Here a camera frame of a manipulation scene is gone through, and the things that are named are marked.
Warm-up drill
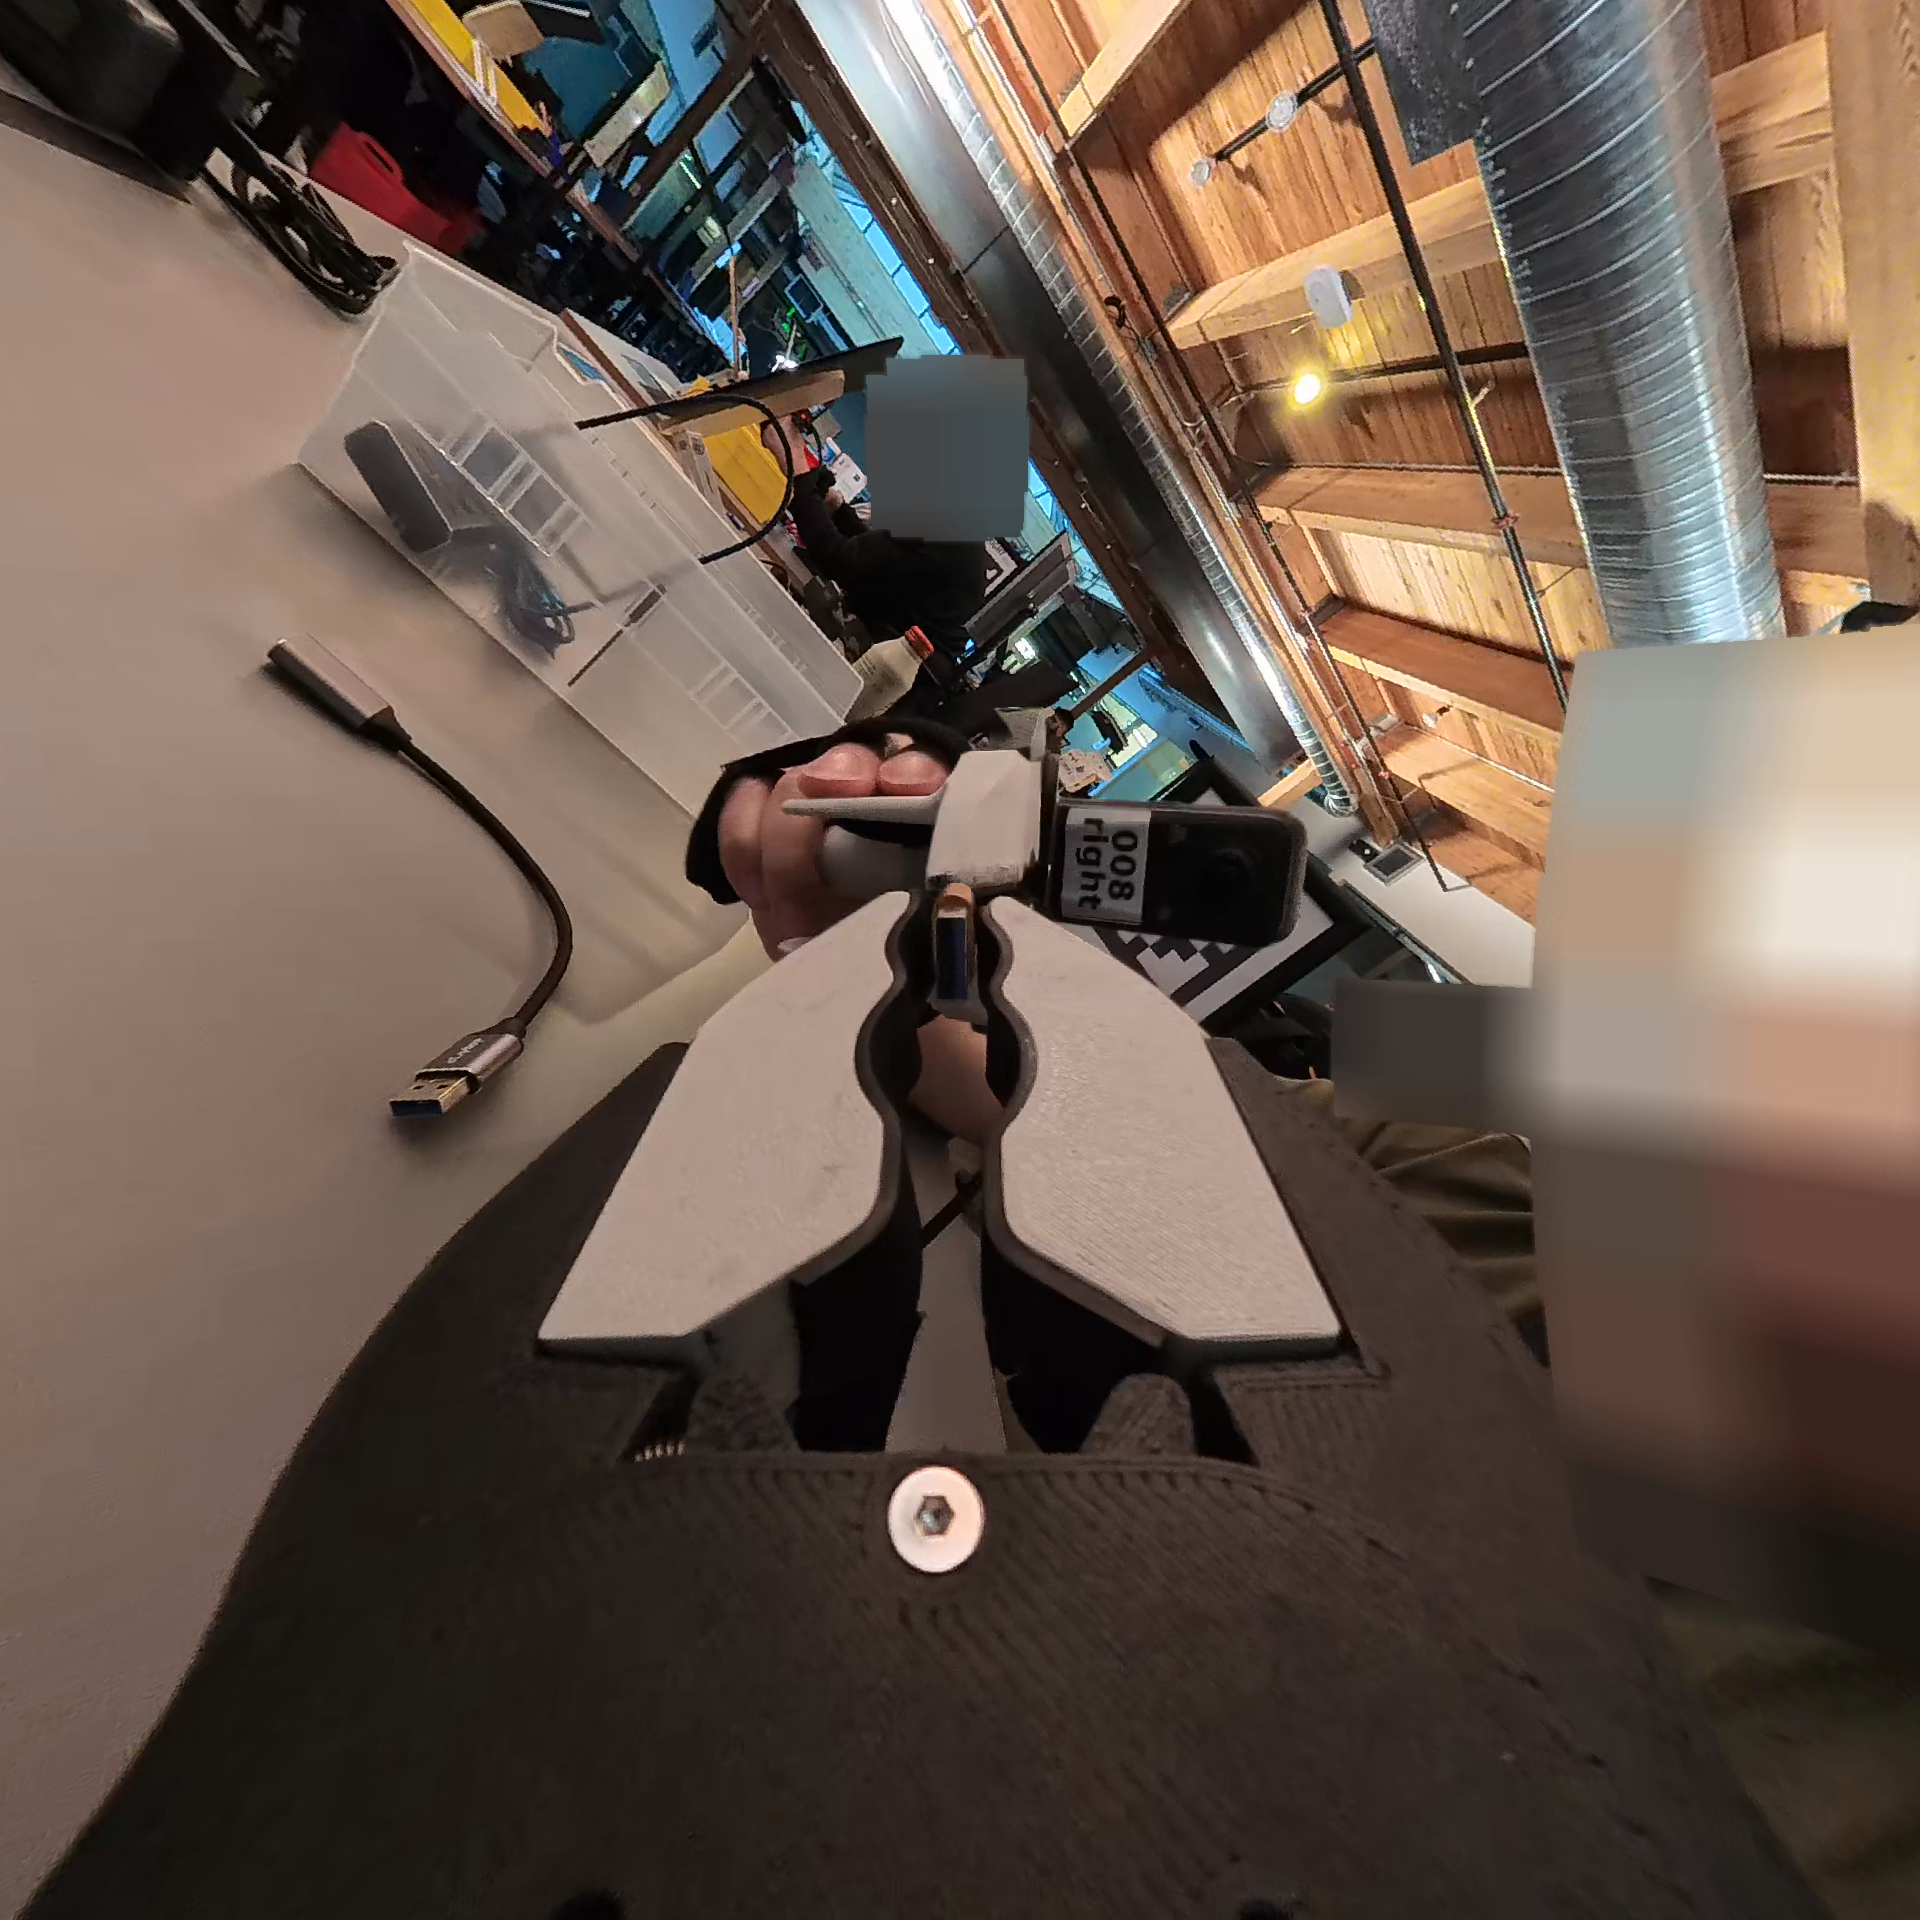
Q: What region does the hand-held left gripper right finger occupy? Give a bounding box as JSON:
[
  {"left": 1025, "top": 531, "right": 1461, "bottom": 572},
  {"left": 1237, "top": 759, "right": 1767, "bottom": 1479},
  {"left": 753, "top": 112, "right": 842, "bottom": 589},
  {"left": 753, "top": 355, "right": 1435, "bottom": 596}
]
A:
[{"left": 979, "top": 896, "right": 1345, "bottom": 1369}]

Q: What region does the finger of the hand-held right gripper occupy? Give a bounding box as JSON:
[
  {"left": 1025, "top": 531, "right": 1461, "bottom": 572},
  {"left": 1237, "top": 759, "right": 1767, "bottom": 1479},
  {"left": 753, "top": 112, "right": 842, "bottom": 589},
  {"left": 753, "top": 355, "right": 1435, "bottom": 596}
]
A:
[
  {"left": 945, "top": 751, "right": 1051, "bottom": 827},
  {"left": 927, "top": 818, "right": 1051, "bottom": 904}
]

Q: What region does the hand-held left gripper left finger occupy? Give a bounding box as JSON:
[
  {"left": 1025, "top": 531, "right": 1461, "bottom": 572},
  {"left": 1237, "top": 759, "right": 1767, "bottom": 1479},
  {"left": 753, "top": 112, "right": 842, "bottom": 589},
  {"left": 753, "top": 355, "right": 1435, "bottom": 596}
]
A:
[{"left": 537, "top": 891, "right": 916, "bottom": 1373}]

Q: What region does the orange plug usb cable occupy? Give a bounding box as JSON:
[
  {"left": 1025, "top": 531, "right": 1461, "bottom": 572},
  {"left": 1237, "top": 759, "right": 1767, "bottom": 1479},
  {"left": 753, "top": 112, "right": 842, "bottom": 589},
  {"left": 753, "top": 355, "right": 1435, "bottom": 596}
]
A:
[{"left": 914, "top": 883, "right": 985, "bottom": 1256}]

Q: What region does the clear plastic bin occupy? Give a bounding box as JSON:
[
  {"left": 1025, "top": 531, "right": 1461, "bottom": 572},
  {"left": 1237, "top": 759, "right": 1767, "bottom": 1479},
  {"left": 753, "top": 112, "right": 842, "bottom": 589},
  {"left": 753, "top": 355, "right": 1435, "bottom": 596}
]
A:
[{"left": 297, "top": 241, "right": 867, "bottom": 818}]

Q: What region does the grey plug usb cable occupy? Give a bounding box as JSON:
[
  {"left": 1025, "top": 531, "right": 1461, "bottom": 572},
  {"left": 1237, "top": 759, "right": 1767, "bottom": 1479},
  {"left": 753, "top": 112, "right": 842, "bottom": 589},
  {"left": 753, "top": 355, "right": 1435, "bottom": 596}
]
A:
[{"left": 267, "top": 633, "right": 577, "bottom": 1124}]

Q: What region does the black usb hub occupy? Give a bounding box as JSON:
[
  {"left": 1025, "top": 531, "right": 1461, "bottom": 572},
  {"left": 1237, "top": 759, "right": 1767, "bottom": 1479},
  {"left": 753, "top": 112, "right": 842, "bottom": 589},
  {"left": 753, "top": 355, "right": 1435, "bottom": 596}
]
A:
[{"left": 342, "top": 421, "right": 455, "bottom": 553}]

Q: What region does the person's right forearm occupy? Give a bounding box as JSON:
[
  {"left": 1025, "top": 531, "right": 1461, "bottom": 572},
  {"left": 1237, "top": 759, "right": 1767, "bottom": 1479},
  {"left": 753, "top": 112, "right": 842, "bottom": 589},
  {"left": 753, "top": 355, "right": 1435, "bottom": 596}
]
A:
[{"left": 903, "top": 1020, "right": 1003, "bottom": 1145}]

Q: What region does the person's right hand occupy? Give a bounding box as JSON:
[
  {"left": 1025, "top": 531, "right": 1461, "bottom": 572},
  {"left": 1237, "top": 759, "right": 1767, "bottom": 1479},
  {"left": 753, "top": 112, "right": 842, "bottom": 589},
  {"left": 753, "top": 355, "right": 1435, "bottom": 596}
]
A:
[{"left": 724, "top": 744, "right": 951, "bottom": 964}]

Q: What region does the framed tag sign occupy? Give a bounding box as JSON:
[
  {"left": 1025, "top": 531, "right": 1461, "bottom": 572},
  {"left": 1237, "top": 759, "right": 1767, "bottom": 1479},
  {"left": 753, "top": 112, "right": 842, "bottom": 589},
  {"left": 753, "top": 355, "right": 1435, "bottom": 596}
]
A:
[{"left": 1101, "top": 757, "right": 1370, "bottom": 1037}]

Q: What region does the white bottle orange cap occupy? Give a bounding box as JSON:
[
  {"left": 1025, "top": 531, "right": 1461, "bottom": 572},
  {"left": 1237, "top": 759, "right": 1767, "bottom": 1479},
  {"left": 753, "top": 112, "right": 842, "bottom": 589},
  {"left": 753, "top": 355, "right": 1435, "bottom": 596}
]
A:
[{"left": 857, "top": 627, "right": 945, "bottom": 723}]

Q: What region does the yellow storage bin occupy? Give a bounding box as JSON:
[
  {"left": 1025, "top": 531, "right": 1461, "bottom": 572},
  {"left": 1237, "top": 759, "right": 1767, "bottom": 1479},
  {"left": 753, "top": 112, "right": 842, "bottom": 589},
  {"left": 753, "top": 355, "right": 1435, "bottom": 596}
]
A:
[{"left": 701, "top": 427, "right": 798, "bottom": 519}]

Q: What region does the dark bin divider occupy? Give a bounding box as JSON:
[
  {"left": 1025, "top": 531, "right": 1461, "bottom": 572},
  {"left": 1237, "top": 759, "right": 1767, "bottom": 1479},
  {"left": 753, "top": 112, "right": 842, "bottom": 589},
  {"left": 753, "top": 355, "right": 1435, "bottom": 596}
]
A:
[{"left": 567, "top": 586, "right": 665, "bottom": 689}]

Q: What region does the thin dark board stand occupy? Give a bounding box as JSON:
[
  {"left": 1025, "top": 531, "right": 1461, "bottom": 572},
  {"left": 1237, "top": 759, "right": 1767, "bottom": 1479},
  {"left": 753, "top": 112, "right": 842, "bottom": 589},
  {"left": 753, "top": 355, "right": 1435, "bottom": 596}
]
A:
[{"left": 574, "top": 336, "right": 906, "bottom": 435}]

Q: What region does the red storage bin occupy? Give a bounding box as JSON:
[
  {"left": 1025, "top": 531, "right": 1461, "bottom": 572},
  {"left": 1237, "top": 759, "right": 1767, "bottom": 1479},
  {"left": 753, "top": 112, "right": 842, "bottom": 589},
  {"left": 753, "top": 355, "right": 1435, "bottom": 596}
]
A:
[{"left": 307, "top": 123, "right": 485, "bottom": 255}]

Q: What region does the black power adapter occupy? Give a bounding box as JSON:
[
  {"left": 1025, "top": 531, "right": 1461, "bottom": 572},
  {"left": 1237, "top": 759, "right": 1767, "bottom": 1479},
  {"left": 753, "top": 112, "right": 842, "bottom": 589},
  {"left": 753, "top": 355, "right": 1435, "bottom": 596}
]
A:
[{"left": 0, "top": 0, "right": 404, "bottom": 320}]

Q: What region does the silver air duct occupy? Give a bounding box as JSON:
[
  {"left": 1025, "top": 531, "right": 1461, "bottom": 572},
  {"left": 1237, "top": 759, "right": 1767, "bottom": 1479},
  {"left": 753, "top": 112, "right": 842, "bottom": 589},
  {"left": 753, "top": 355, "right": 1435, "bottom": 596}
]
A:
[{"left": 786, "top": 0, "right": 1790, "bottom": 818}]

